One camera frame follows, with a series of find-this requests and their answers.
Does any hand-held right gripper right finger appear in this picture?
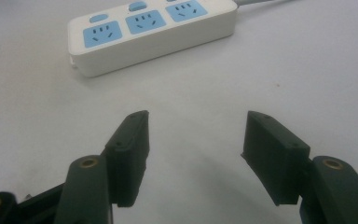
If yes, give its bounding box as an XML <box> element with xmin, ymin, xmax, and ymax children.
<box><xmin>241</xmin><ymin>110</ymin><xmax>358</xmax><ymax>224</ymax></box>

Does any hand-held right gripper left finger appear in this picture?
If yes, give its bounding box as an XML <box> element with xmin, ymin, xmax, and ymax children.
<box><xmin>53</xmin><ymin>109</ymin><xmax>151</xmax><ymax>224</ymax></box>

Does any white and blue power strip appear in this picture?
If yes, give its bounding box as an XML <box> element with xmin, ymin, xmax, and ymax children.
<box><xmin>67</xmin><ymin>0</ymin><xmax>239</xmax><ymax>78</ymax></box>

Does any white power strip cable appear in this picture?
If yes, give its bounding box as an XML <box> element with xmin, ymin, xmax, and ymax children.
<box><xmin>233</xmin><ymin>0</ymin><xmax>293</xmax><ymax>7</ymax></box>

